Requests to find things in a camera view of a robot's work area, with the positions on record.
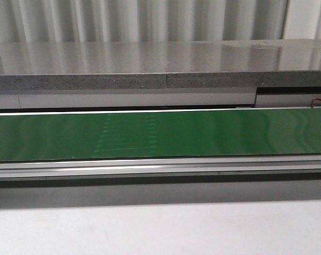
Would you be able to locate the aluminium conveyor frame rail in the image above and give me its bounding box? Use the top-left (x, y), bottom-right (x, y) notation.
top-left (0, 155), bottom-right (321, 181)

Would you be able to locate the grey stone countertop slab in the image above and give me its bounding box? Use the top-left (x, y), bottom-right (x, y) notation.
top-left (0, 39), bottom-right (321, 91)

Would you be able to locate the white corrugated curtain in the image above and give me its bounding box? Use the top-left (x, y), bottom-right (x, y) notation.
top-left (0, 1), bottom-right (321, 43)

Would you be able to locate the green conveyor belt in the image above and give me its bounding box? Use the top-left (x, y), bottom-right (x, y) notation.
top-left (0, 108), bottom-right (321, 162)

